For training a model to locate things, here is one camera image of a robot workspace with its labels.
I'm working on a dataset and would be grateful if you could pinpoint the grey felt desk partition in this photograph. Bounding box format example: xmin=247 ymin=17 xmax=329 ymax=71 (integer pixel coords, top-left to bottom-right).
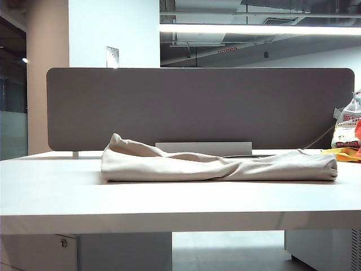
xmin=46 ymin=67 xmax=355 ymax=152

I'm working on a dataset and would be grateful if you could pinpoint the grey desk leg panel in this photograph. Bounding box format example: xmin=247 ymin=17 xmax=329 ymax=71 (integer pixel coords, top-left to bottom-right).
xmin=78 ymin=231 xmax=173 ymax=271

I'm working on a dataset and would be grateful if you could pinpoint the beige T-shirt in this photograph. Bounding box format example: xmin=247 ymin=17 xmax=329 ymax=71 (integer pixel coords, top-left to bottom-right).
xmin=100 ymin=133 xmax=338 ymax=182

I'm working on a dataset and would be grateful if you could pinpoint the grey cable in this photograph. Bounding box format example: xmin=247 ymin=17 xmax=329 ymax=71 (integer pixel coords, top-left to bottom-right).
xmin=303 ymin=124 xmax=338 ymax=150

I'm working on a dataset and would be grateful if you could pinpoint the grey metal cable box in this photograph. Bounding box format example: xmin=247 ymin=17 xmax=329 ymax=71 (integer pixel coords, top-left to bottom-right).
xmin=155 ymin=142 xmax=253 ymax=156

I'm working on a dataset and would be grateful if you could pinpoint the yellow cloth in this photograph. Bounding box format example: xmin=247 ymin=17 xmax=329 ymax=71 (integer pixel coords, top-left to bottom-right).
xmin=320 ymin=148 xmax=361 ymax=163

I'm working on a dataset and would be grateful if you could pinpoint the printed plastic snack bag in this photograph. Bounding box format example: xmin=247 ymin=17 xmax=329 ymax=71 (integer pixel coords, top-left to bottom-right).
xmin=331 ymin=90 xmax=361 ymax=150

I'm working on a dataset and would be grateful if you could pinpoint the ceiling air vent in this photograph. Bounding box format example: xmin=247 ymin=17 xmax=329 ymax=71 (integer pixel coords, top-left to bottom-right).
xmin=263 ymin=17 xmax=299 ymax=25

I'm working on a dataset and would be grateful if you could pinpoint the long ceiling strip light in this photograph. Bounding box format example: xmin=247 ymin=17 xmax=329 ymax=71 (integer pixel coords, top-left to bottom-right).
xmin=160 ymin=23 xmax=361 ymax=36

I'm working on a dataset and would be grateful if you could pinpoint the metal wall plate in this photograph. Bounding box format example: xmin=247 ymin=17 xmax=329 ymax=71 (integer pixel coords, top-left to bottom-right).
xmin=105 ymin=46 xmax=120 ymax=69

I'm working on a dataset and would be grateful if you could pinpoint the white vented cabinet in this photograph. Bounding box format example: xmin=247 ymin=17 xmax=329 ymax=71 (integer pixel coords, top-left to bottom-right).
xmin=284 ymin=229 xmax=361 ymax=271

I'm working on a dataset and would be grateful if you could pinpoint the red plastic bag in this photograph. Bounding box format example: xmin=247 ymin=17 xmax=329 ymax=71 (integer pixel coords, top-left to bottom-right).
xmin=355 ymin=118 xmax=361 ymax=161

